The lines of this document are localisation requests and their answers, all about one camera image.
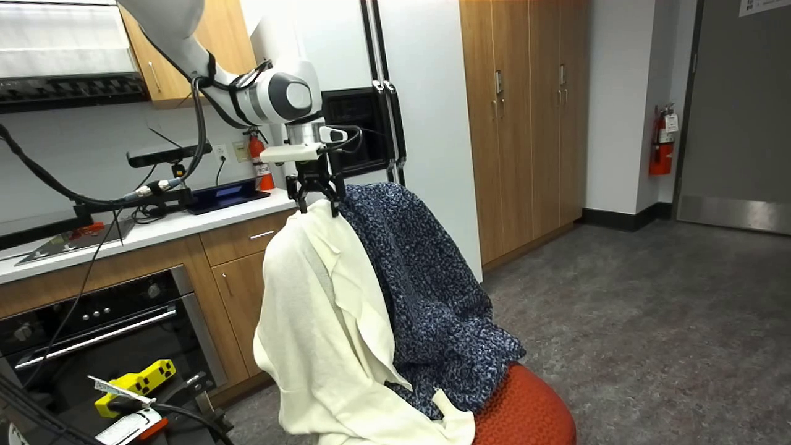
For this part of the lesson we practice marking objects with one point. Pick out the black wall-mounted screen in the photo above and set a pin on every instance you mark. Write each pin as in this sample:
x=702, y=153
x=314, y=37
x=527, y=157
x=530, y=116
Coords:
x=375, y=112

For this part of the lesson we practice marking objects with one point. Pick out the red wall fire extinguisher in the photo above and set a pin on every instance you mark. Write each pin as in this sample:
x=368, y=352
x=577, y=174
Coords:
x=662, y=141

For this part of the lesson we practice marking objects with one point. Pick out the red fire extinguisher on counter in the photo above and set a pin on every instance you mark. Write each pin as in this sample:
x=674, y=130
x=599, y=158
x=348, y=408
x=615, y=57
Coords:
x=260, y=169

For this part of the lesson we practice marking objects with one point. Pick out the dark blue knitted cloth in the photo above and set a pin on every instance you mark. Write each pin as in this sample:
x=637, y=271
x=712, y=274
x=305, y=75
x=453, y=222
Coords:
x=441, y=316

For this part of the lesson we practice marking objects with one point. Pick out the black camera bar on stand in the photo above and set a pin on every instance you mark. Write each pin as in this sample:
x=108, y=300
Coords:
x=181, y=158

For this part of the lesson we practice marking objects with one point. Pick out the upper wooden wall cabinet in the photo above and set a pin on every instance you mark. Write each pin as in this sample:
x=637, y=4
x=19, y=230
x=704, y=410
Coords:
x=220, y=31

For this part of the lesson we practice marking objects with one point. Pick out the blue black tray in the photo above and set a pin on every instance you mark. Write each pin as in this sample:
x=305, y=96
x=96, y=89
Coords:
x=220, y=195

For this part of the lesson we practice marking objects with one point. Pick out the yellow black handheld tool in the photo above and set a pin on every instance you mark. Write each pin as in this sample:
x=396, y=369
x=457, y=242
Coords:
x=136, y=382

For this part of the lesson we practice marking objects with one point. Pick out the grey door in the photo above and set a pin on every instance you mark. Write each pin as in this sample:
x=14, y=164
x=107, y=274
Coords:
x=735, y=164

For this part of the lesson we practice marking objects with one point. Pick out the black built-in oven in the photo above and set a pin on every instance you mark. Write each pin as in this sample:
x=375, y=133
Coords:
x=55, y=352

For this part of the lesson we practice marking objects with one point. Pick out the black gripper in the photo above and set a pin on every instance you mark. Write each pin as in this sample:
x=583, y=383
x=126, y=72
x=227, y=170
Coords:
x=316, y=177

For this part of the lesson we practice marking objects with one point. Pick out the tall wooden cabinet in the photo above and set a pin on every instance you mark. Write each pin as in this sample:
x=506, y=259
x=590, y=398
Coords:
x=527, y=94

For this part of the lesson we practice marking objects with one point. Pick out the wooden base cabinet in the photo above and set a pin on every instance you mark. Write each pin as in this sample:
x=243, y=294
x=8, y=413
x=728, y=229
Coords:
x=222, y=267

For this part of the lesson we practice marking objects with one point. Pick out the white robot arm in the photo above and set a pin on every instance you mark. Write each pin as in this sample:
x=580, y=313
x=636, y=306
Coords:
x=275, y=101

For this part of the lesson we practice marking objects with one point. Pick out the black rail on counter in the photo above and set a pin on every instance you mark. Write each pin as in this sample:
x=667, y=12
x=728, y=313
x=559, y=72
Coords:
x=34, y=229

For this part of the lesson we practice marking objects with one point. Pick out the cream white cloth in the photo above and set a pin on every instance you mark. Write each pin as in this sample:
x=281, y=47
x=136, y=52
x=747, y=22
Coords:
x=327, y=341

